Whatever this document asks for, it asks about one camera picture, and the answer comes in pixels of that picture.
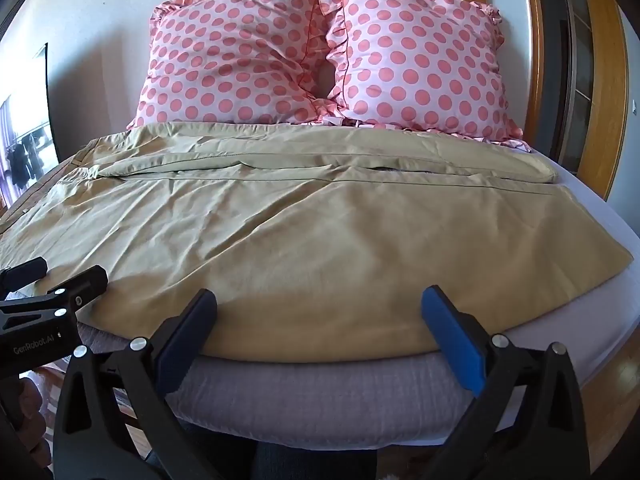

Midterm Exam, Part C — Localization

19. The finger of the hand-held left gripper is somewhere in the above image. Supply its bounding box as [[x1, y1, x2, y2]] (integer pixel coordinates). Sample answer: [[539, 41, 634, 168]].
[[42, 265, 109, 312], [0, 257, 49, 294]]

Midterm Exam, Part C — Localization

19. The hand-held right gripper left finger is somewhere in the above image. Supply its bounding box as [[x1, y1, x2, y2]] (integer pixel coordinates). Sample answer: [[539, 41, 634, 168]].
[[52, 288, 219, 480]]

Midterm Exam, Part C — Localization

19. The wooden wardrobe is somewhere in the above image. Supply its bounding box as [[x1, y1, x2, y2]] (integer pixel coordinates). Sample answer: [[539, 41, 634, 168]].
[[545, 0, 632, 202]]

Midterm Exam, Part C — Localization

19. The tan duvet cover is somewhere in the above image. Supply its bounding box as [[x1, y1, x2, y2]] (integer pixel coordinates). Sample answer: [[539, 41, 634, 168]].
[[0, 121, 634, 365]]

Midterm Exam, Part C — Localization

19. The bed with grey sheet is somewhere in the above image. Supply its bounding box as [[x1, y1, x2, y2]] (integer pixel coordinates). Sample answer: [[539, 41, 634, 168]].
[[0, 125, 640, 457]]

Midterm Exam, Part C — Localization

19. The dark framed window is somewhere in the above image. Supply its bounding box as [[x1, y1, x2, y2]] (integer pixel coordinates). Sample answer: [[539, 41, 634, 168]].
[[0, 42, 55, 207]]

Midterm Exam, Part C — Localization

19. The pink polka dot pillow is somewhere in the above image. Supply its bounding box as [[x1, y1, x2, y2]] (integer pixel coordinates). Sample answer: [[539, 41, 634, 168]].
[[127, 0, 346, 128], [320, 0, 531, 152]]

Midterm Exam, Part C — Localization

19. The person's left hand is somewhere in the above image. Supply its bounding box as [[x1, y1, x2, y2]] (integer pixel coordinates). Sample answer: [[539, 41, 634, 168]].
[[17, 374, 51, 457]]

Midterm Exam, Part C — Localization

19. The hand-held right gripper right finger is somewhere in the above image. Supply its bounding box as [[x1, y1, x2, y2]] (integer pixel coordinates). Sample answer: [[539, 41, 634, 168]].
[[421, 285, 599, 480]]

